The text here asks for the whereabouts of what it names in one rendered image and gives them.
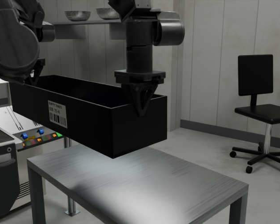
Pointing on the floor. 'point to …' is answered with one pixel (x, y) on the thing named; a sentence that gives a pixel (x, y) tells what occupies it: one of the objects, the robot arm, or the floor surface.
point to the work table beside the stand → (136, 187)
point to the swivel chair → (266, 109)
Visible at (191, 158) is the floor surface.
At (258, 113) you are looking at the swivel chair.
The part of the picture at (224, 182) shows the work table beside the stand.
